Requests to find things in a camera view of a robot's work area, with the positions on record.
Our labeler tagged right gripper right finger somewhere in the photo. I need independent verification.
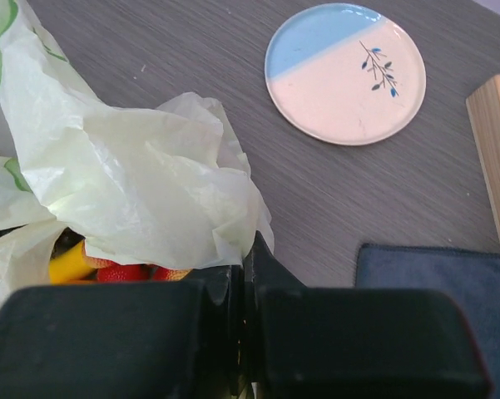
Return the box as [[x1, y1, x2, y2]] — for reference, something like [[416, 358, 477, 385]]
[[243, 234, 493, 398]]

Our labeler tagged red strawberries cluster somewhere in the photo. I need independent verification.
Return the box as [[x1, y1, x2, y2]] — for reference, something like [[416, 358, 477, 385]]
[[85, 256, 191, 283]]

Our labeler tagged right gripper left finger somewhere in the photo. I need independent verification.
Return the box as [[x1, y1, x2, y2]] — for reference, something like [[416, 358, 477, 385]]
[[0, 266, 243, 398]]

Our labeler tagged dark blue folded cloth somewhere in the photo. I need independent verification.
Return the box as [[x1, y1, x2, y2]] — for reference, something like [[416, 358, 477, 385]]
[[353, 243, 500, 358]]

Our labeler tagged round wooden fruit plate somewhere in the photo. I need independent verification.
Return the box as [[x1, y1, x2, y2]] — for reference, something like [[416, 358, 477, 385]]
[[264, 2, 427, 145]]

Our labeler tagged green avocado print plastic bag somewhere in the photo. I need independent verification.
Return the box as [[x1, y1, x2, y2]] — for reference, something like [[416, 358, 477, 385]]
[[0, 1, 275, 307]]

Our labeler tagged yellow banana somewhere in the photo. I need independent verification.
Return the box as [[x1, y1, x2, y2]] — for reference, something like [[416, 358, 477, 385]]
[[48, 241, 94, 284]]

